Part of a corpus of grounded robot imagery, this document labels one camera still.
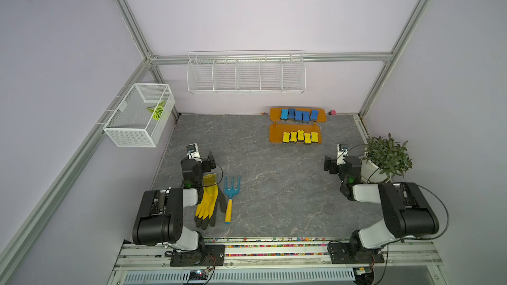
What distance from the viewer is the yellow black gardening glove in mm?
823

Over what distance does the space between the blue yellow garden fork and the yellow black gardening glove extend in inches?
0.6

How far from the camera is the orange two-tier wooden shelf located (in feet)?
3.30
